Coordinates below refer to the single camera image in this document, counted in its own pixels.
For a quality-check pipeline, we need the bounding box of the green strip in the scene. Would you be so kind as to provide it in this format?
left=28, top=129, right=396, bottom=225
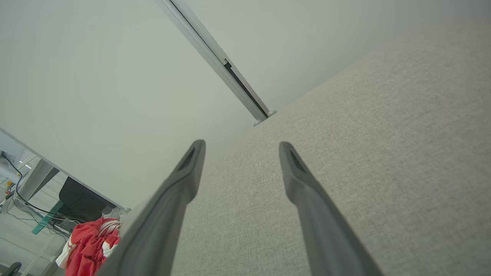
left=31, top=200, right=64, bottom=235

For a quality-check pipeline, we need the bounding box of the grey partition post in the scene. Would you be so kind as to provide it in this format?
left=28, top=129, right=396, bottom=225
left=153, top=0, right=277, bottom=127

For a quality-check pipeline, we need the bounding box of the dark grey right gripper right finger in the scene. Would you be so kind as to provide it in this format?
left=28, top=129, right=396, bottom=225
left=279, top=141, right=384, bottom=276

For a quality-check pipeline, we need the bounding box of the grey desk leg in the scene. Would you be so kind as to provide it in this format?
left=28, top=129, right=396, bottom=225
left=17, top=159, right=60, bottom=202

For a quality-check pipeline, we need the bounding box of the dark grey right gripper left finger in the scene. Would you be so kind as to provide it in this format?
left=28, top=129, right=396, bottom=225
left=97, top=140, right=206, bottom=276

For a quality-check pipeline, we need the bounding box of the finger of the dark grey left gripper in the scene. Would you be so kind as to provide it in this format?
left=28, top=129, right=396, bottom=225
left=0, top=262, right=22, bottom=276

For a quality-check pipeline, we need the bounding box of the red white basketball jersey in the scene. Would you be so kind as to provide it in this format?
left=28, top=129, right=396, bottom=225
left=56, top=217, right=122, bottom=276

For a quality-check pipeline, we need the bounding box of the black chair back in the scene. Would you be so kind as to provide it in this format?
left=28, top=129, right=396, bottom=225
left=59, top=176, right=115, bottom=223

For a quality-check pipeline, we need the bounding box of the black floor cable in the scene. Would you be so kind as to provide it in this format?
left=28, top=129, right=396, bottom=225
left=0, top=151, right=70, bottom=230

